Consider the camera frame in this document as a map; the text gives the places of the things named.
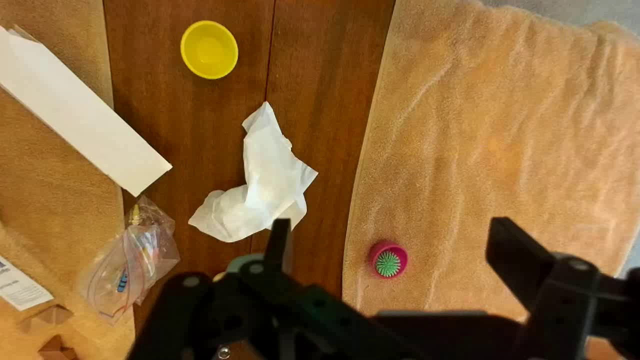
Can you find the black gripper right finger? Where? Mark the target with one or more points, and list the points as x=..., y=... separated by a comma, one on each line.
x=526, y=261

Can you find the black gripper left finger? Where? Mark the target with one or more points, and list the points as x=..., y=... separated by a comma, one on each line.
x=280, y=243

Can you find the green spiky ball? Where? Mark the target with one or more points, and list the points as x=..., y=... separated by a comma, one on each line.
x=389, y=264

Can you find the yellow bowl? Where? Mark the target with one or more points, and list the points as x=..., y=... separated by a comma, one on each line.
x=209, y=49

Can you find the crumpled white tissue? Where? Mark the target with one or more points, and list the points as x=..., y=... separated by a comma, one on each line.
x=266, y=180

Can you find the plain orange towel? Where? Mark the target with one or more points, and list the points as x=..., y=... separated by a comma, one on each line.
x=507, y=146

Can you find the clear plastic bag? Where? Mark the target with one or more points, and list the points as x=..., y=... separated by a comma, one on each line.
x=131, y=261

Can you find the orange towel under clutter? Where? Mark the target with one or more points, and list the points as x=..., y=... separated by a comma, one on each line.
x=47, y=213

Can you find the small wooden block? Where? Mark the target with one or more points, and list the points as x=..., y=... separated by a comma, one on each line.
x=48, y=316

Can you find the long white cardboard box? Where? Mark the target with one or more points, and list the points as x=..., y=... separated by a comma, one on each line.
x=72, y=113

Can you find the white paper label card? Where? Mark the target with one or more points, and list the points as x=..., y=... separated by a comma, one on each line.
x=19, y=285

